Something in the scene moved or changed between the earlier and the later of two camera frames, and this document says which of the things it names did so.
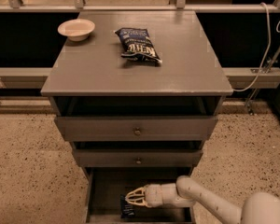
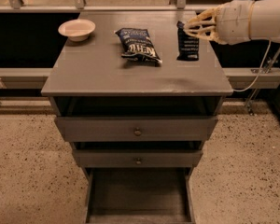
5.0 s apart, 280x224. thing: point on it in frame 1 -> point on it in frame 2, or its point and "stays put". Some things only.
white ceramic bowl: (77, 30) stays put
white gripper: (153, 195) -> (234, 21)
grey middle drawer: (137, 158) stays put
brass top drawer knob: (137, 132) stays put
